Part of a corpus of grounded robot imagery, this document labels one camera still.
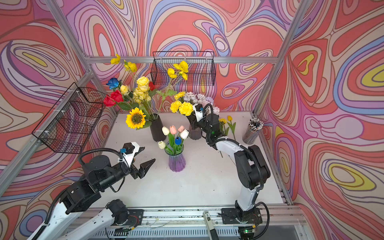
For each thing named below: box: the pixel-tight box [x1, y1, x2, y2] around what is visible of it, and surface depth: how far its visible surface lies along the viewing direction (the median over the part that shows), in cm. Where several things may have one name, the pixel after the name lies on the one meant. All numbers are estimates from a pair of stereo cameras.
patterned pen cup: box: [242, 118, 264, 145], surface depth 93 cm
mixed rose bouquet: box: [103, 54, 160, 120], surface depth 75 cm
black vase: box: [149, 113, 167, 142], surface depth 98 cm
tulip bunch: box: [157, 125, 189, 155], surface depth 73 cm
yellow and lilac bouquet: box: [169, 91, 220, 116], surface depth 84 cm
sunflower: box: [125, 107, 147, 129], surface depth 66 cm
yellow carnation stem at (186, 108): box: [178, 102, 194, 117], surface depth 76 cm
